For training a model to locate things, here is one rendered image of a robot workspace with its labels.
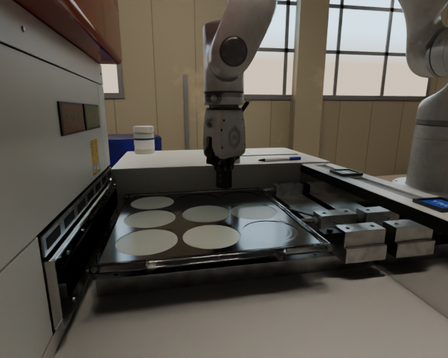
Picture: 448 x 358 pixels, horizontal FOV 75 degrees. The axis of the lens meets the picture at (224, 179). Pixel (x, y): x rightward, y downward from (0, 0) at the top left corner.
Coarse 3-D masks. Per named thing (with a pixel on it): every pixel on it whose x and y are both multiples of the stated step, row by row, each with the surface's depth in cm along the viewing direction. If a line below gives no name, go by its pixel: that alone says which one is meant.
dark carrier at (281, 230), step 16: (208, 192) 77; (224, 192) 77; (240, 192) 78; (256, 192) 77; (128, 208) 65; (160, 208) 65; (176, 208) 65; (176, 224) 55; (192, 224) 55; (208, 224) 56; (224, 224) 55; (240, 224) 55; (256, 224) 56; (272, 224) 56; (288, 224) 56; (112, 240) 49; (240, 240) 49; (256, 240) 49; (272, 240) 49; (288, 240) 49; (304, 240) 49; (112, 256) 43; (128, 256) 43; (144, 256) 43; (160, 256) 43; (176, 256) 43
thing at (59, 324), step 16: (112, 192) 71; (96, 208) 54; (112, 208) 73; (80, 224) 44; (112, 224) 69; (64, 240) 39; (80, 240) 44; (96, 240) 55; (48, 256) 35; (64, 256) 37; (48, 272) 34; (64, 272) 37; (80, 272) 44; (48, 288) 34; (64, 288) 36; (80, 288) 43; (48, 304) 35; (64, 304) 36; (64, 320) 36
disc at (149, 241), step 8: (136, 232) 52; (144, 232) 52; (152, 232) 52; (160, 232) 52; (168, 232) 52; (120, 240) 49; (128, 240) 49; (136, 240) 49; (144, 240) 49; (152, 240) 49; (160, 240) 49; (168, 240) 49; (176, 240) 49; (120, 248) 46; (128, 248) 46; (136, 248) 46; (144, 248) 46; (152, 248) 46; (160, 248) 46; (168, 248) 46
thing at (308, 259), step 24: (216, 264) 51; (240, 264) 51; (264, 264) 51; (288, 264) 52; (312, 264) 53; (336, 264) 54; (360, 264) 56; (96, 288) 46; (120, 288) 47; (144, 288) 48
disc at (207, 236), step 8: (192, 232) 52; (200, 232) 52; (208, 232) 52; (216, 232) 52; (224, 232) 52; (232, 232) 52; (184, 240) 49; (192, 240) 49; (200, 240) 49; (208, 240) 49; (216, 240) 49; (224, 240) 49; (232, 240) 49; (200, 248) 46; (208, 248) 46; (216, 248) 46
